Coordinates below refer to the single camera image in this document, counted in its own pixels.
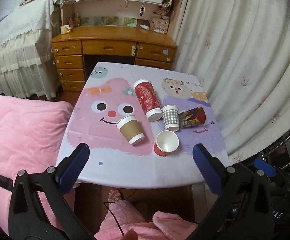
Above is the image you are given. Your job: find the tall red paper cup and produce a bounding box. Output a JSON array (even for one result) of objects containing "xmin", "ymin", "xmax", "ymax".
[{"xmin": 133, "ymin": 79, "xmax": 163, "ymax": 122}]

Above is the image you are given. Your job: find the pink fleece sleeve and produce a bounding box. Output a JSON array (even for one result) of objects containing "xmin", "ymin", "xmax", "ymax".
[{"xmin": 94, "ymin": 189, "xmax": 198, "ymax": 239}]

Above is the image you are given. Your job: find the grey checkered paper cup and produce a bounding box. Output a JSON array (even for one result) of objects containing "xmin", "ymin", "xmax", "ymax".
[{"xmin": 162, "ymin": 105, "xmax": 180, "ymax": 132}]

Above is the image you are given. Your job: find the black cable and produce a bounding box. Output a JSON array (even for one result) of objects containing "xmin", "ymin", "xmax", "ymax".
[{"xmin": 102, "ymin": 192, "xmax": 136, "ymax": 237}]

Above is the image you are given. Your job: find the wooden bookshelf hutch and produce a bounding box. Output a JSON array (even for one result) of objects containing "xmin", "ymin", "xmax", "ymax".
[{"xmin": 61, "ymin": 0, "xmax": 182, "ymax": 35}]

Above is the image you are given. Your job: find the small red paper cup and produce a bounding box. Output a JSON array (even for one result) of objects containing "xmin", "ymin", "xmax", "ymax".
[{"xmin": 154, "ymin": 131, "xmax": 179, "ymax": 157}]

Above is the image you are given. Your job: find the brown sleeve paper cup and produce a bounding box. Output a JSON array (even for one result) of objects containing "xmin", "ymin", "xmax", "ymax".
[{"xmin": 116, "ymin": 115, "xmax": 145, "ymax": 146}]

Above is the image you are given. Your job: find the small cream mug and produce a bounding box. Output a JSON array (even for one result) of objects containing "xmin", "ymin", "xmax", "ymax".
[{"xmin": 60, "ymin": 24, "xmax": 72, "ymax": 35}]

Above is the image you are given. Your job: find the wooden desk with drawers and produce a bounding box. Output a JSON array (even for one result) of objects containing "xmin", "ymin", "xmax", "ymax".
[{"xmin": 52, "ymin": 27, "xmax": 177, "ymax": 92}]

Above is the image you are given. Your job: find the white lace covered bed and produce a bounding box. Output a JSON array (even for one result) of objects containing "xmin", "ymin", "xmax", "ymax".
[{"xmin": 0, "ymin": 0, "xmax": 60, "ymax": 100}]

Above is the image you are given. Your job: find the cartoon printed tablecloth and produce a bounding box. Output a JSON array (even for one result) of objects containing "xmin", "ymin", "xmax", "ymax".
[{"xmin": 57, "ymin": 62, "xmax": 230, "ymax": 189}]

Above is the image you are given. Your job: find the dark patterned paper cup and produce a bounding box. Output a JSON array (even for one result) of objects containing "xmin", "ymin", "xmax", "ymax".
[{"xmin": 179, "ymin": 107, "xmax": 209, "ymax": 128}]

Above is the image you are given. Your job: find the metal chair frame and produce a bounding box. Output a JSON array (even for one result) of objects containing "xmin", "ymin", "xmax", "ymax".
[{"xmin": 260, "ymin": 130, "xmax": 290, "ymax": 173}]

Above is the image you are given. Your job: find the pink fluffy blanket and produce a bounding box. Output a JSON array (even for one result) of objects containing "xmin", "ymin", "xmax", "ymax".
[{"xmin": 0, "ymin": 96, "xmax": 73, "ymax": 232}]

